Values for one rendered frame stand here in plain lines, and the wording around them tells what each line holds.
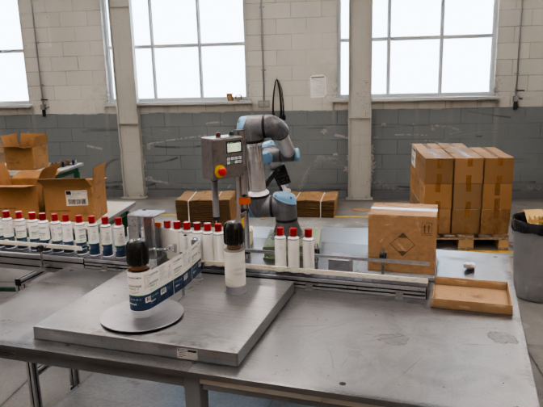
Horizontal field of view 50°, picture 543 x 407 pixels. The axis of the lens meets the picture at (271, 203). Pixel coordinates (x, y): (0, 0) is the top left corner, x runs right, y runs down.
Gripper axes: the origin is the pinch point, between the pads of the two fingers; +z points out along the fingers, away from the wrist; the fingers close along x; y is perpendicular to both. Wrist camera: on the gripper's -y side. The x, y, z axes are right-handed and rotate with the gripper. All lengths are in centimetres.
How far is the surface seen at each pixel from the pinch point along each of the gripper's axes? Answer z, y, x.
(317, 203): 124, 29, 332
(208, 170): -48, -26, -74
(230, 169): -44, -17, -73
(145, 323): -18, -60, -143
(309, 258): 0, 3, -97
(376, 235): 5, 35, -87
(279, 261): -2, -10, -93
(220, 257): -9, -35, -82
